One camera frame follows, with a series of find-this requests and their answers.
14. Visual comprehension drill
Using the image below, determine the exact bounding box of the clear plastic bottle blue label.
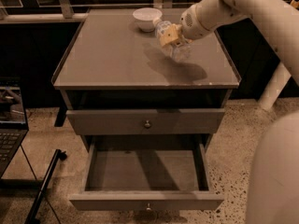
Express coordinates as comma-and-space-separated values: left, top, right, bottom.
154, 19, 191, 63

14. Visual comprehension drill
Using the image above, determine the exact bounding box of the metal upper drawer knob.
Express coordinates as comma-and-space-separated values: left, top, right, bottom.
144, 119, 151, 129

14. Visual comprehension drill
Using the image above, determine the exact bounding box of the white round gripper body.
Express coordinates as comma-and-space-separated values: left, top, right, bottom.
180, 4, 211, 40

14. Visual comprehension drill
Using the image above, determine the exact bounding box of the closed grey upper drawer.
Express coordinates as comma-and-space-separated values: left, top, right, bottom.
66, 108, 224, 135

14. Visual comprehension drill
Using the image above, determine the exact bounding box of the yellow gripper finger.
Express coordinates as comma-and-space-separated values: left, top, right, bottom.
159, 24, 181, 47

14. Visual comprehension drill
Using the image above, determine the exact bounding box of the white diagonal pole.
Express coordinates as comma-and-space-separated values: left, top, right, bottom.
258, 63, 291, 110

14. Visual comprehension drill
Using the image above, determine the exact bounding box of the black laptop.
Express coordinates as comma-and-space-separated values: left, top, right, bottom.
0, 77, 29, 177

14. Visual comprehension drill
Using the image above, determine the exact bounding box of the metal window railing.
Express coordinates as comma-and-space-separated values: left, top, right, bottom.
0, 0, 219, 25

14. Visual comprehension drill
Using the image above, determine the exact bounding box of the white ceramic bowl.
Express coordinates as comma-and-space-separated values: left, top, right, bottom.
133, 7, 163, 32

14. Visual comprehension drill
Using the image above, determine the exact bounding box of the black metal stand bar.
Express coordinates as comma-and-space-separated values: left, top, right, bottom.
24, 149, 67, 224

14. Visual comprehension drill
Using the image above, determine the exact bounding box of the grey drawer cabinet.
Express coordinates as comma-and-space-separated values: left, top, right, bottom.
51, 7, 243, 212

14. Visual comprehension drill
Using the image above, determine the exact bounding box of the open grey middle drawer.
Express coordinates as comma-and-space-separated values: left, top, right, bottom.
70, 134, 223, 211

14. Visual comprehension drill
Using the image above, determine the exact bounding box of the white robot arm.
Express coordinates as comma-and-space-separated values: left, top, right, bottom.
156, 0, 299, 224

